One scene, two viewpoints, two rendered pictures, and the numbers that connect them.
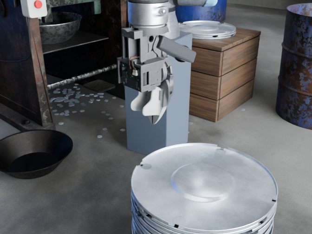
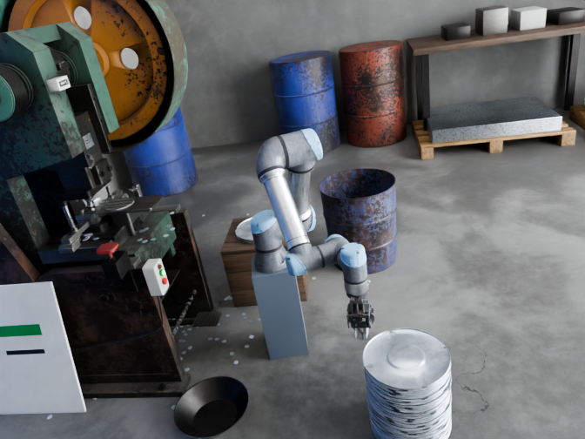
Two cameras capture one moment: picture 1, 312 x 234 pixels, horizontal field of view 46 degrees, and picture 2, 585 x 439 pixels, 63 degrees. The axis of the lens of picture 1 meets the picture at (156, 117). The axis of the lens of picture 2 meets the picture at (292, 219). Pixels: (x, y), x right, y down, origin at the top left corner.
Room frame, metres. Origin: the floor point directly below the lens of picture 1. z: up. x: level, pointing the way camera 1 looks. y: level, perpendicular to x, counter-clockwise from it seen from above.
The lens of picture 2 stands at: (-0.30, 0.80, 1.51)
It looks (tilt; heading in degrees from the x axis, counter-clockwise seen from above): 26 degrees down; 329
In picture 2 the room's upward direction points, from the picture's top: 10 degrees counter-clockwise
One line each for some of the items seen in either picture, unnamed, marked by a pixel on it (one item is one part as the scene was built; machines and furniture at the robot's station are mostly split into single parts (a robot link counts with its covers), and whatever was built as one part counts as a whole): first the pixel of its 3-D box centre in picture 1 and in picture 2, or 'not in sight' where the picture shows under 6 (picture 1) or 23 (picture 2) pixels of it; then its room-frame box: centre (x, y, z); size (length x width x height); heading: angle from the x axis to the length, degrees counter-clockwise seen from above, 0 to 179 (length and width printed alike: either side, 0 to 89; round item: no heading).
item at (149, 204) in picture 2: not in sight; (134, 217); (1.67, 0.40, 0.72); 0.25 x 0.14 x 0.14; 48
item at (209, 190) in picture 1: (202, 180); (406, 356); (0.61, -0.09, 0.32); 0.29 x 0.29 x 0.01
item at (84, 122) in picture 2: not in sight; (80, 149); (1.76, 0.50, 1.04); 0.17 x 0.15 x 0.30; 48
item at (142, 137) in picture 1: (158, 94); (280, 305); (1.28, -0.01, 0.23); 0.18 x 0.18 x 0.45; 59
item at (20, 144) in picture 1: (32, 156); (213, 410); (1.14, 0.45, 0.04); 0.30 x 0.30 x 0.07
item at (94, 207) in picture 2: not in sight; (95, 212); (1.78, 0.53, 0.76); 0.15 x 0.09 x 0.05; 138
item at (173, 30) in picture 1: (158, 20); (270, 253); (1.28, -0.01, 0.50); 0.15 x 0.15 x 0.10
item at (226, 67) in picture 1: (203, 67); (268, 258); (1.75, -0.23, 0.18); 0.40 x 0.38 x 0.35; 51
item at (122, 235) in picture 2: not in sight; (100, 228); (1.79, 0.53, 0.68); 0.45 x 0.30 x 0.06; 138
